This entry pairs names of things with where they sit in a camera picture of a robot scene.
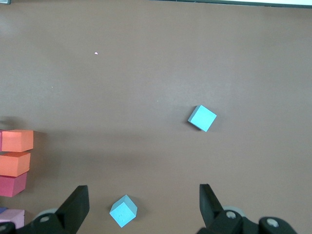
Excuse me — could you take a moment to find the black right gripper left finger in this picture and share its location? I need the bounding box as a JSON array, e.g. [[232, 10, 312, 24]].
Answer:
[[0, 185, 90, 234]]

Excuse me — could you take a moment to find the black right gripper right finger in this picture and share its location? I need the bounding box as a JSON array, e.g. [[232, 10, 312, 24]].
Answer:
[[196, 183, 298, 234]]

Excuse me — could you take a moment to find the pink foam cube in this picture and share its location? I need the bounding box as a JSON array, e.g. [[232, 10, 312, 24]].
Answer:
[[0, 209, 25, 230]]

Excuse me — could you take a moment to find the orange foam cube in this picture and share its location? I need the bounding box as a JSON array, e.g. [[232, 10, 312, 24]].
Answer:
[[1, 130, 34, 153], [0, 151, 31, 177]]

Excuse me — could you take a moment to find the blue foam cube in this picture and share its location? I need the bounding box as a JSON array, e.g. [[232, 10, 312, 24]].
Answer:
[[187, 104, 217, 133], [109, 194, 138, 228]]

